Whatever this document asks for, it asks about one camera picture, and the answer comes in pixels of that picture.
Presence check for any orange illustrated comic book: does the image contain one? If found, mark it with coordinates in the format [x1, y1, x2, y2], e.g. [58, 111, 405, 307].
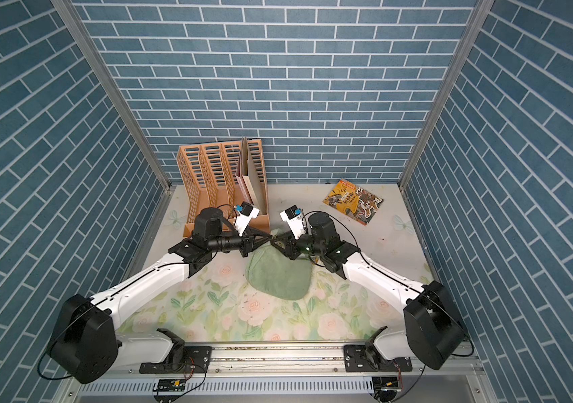
[323, 179, 384, 226]

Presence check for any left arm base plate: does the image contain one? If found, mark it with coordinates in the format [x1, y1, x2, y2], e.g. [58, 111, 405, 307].
[139, 328, 212, 374]

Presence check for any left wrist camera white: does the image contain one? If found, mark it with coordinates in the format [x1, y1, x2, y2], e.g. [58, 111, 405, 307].
[234, 201, 259, 236]

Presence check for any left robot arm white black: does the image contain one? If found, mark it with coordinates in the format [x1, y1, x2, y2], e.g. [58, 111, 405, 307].
[44, 203, 271, 385]

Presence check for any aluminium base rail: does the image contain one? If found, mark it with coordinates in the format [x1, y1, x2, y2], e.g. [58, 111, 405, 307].
[64, 341, 481, 379]

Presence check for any green fabric bag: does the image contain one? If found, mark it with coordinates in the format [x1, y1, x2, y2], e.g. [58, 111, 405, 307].
[245, 243, 313, 301]

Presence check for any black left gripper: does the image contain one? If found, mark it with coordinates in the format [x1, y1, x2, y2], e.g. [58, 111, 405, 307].
[206, 227, 272, 259]

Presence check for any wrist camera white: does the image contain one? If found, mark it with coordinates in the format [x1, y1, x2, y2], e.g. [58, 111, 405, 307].
[280, 205, 306, 239]
[234, 201, 259, 236]

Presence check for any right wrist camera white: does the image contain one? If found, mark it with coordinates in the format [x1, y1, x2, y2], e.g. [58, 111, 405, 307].
[280, 205, 306, 239]

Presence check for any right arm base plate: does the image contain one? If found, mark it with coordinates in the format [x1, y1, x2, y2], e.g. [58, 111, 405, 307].
[343, 327, 412, 373]

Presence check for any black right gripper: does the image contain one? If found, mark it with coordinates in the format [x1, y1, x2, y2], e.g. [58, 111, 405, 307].
[271, 229, 327, 261]

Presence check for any floral table mat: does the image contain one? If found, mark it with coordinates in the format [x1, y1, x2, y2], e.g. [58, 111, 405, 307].
[120, 185, 434, 342]

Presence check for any green circuit board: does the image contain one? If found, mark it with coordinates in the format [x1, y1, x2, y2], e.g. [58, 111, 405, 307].
[153, 379, 187, 395]

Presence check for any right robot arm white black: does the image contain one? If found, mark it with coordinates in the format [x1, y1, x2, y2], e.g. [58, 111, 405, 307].
[271, 206, 468, 370]

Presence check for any small connector module right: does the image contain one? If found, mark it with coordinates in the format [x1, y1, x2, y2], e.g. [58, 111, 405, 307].
[371, 376, 401, 403]

